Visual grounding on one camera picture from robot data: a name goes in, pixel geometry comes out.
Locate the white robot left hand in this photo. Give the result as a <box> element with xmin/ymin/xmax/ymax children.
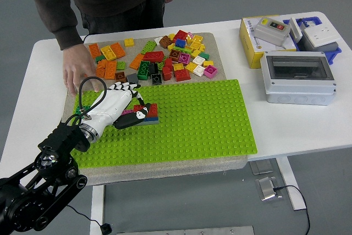
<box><xmin>79</xmin><ymin>81</ymin><xmax>152</xmax><ymax>144</ymax></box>

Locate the small brown toy brick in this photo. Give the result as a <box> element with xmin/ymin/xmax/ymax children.
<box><xmin>114</xmin><ymin>71</ymin><xmax>128</xmax><ymax>83</ymax></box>

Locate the long metal floor plate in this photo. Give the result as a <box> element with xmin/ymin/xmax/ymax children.
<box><xmin>115</xmin><ymin>226</ymin><xmax>256</xmax><ymax>235</ymax></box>

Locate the yellow cardboard box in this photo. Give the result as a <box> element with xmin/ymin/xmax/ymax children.
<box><xmin>238</xmin><ymin>15</ymin><xmax>298</xmax><ymax>69</ymax></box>

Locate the metal floor socket box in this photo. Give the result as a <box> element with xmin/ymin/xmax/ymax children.
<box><xmin>255</xmin><ymin>176</ymin><xmax>284</xmax><ymax>202</ymax></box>

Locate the white switch plate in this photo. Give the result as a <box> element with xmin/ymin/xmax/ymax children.
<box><xmin>288</xmin><ymin>17</ymin><xmax>304</xmax><ymax>42</ymax></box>

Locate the white table leg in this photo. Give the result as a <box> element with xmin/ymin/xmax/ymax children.
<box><xmin>89</xmin><ymin>184</ymin><xmax>106</xmax><ymax>235</ymax></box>
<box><xmin>276</xmin><ymin>156</ymin><xmax>308</xmax><ymax>211</ymax></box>

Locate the red square toy brick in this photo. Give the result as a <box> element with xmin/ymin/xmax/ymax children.
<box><xmin>174</xmin><ymin>68</ymin><xmax>191</xmax><ymax>83</ymax></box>
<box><xmin>173</xmin><ymin>29</ymin><xmax>189</xmax><ymax>42</ymax></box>

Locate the lime green long toy brick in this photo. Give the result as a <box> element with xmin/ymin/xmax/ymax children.
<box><xmin>140</xmin><ymin>40</ymin><xmax>158</xmax><ymax>54</ymax></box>

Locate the grey distribution enclosure clear lid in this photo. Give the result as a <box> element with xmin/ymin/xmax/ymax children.
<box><xmin>260</xmin><ymin>51</ymin><xmax>337</xmax><ymax>106</ymax></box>

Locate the black power cable with plug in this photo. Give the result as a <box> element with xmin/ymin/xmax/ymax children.
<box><xmin>272</xmin><ymin>184</ymin><xmax>311</xmax><ymax>235</ymax></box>

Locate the grey push-button switch box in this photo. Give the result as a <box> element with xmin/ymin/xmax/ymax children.
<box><xmin>253</xmin><ymin>17</ymin><xmax>291</xmax><ymax>47</ymax></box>

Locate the grey junction box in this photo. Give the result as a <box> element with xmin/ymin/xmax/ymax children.
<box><xmin>298</xmin><ymin>35</ymin><xmax>339</xmax><ymax>53</ymax></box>

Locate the yellow long toy brick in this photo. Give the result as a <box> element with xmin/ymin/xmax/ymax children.
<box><xmin>100</xmin><ymin>45</ymin><xmax>118</xmax><ymax>61</ymax></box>

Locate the red long toy brick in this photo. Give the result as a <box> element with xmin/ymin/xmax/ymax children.
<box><xmin>142</xmin><ymin>51</ymin><xmax>165</xmax><ymax>63</ymax></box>

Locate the pink square toy brick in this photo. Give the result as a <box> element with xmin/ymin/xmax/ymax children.
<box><xmin>203</xmin><ymin>64</ymin><xmax>219</xmax><ymax>79</ymax></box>

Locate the white wall socket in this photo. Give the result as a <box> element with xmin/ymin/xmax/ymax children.
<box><xmin>301</xmin><ymin>25</ymin><xmax>342</xmax><ymax>48</ymax></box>

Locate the flat metal floor plate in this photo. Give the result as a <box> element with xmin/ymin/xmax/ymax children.
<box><xmin>249</xmin><ymin>160</ymin><xmax>274</xmax><ymax>176</ymax></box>

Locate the magenta square toy brick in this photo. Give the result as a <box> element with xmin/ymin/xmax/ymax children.
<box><xmin>178</xmin><ymin>52</ymin><xmax>191</xmax><ymax>65</ymax></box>

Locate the person's right hand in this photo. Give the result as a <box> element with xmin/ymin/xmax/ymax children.
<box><xmin>62</xmin><ymin>43</ymin><xmax>100</xmax><ymax>97</ymax></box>

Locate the lime green studded baseplate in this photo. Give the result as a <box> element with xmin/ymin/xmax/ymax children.
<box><xmin>71</xmin><ymin>79</ymin><xmax>259</xmax><ymax>169</ymax></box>

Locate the grey-brown foam mat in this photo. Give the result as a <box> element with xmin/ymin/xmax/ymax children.
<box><xmin>62</xmin><ymin>31</ymin><xmax>248</xmax><ymax>186</ymax></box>

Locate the small grey toy brick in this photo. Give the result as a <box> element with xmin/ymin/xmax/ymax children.
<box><xmin>126</xmin><ymin>72</ymin><xmax>140</xmax><ymax>84</ymax></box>

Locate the blue plastic bin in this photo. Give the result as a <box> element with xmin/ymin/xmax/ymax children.
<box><xmin>282</xmin><ymin>15</ymin><xmax>343</xmax><ymax>65</ymax></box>

